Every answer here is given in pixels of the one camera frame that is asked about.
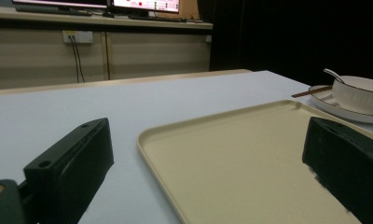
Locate brown chopstick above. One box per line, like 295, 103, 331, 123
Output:
291, 85, 334, 99

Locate white plate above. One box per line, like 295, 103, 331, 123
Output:
308, 84, 373, 125

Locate beige plastic tray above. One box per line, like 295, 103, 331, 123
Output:
136, 99, 373, 224

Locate computer monitor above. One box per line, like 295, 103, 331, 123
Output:
12, 0, 108, 9
112, 0, 181, 14

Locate black keyboard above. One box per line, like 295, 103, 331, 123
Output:
14, 6, 93, 17
128, 14, 188, 23

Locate white ribbed bowl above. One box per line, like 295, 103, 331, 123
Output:
331, 75, 373, 115

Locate white spoon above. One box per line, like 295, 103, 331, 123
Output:
323, 68, 346, 84

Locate black cable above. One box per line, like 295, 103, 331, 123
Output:
69, 35, 80, 84
72, 35, 86, 83

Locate black curtain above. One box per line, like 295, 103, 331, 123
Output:
197, 0, 373, 87

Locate beige desk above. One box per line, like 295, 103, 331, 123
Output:
0, 5, 214, 92

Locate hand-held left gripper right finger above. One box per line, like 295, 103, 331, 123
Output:
301, 116, 373, 224

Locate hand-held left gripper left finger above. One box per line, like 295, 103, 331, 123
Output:
22, 117, 115, 224

